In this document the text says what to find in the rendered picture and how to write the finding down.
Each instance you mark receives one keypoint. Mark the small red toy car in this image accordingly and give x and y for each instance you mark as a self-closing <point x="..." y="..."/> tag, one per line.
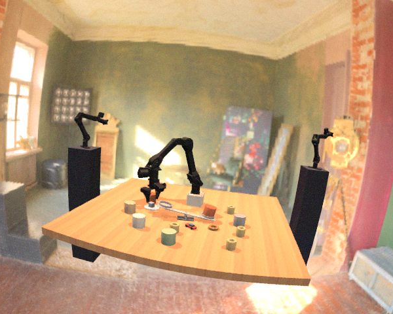
<point x="191" y="226"/>

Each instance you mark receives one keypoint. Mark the orange ring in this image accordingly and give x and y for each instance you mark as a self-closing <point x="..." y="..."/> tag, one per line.
<point x="213" y="227"/>

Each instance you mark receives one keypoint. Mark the orange cylinder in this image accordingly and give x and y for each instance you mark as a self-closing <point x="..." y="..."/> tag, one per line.
<point x="209" y="210"/>

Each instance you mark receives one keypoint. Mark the brown paper cup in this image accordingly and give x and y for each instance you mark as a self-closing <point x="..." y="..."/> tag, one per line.
<point x="129" y="207"/>

